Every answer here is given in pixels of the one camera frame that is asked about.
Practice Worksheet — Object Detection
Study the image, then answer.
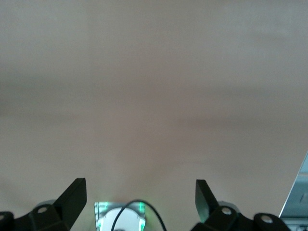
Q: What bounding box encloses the aluminium frame profile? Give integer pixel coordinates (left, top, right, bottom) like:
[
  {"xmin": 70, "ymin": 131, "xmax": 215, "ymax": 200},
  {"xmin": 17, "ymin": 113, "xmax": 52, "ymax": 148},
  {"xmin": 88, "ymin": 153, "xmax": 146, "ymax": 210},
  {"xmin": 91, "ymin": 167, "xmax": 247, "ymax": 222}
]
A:
[{"xmin": 278, "ymin": 150, "xmax": 308, "ymax": 231}]

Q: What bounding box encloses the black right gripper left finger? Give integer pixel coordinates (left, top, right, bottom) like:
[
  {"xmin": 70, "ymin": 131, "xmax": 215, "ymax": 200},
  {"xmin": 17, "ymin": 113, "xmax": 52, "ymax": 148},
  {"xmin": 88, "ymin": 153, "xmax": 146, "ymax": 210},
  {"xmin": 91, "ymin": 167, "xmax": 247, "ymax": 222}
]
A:
[{"xmin": 0, "ymin": 178, "xmax": 87, "ymax": 231}]

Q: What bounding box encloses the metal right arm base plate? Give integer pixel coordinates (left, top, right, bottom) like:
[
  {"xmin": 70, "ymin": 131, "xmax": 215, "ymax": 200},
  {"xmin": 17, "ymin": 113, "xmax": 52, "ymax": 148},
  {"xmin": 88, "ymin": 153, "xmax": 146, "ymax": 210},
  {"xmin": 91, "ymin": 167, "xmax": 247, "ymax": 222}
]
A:
[{"xmin": 93, "ymin": 200, "xmax": 147, "ymax": 231}]

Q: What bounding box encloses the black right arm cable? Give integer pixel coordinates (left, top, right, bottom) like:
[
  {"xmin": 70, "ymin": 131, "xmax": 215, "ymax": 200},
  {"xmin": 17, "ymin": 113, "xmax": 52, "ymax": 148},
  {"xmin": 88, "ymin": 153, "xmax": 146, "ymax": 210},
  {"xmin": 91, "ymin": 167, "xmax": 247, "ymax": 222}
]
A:
[{"xmin": 112, "ymin": 198, "xmax": 167, "ymax": 231}]

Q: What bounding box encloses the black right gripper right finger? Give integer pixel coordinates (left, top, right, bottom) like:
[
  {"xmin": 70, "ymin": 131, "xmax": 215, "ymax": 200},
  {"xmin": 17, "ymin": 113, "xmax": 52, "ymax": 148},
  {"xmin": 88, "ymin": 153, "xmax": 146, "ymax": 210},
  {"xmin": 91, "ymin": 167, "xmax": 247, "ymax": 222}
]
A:
[{"xmin": 189, "ymin": 179, "xmax": 291, "ymax": 231}]

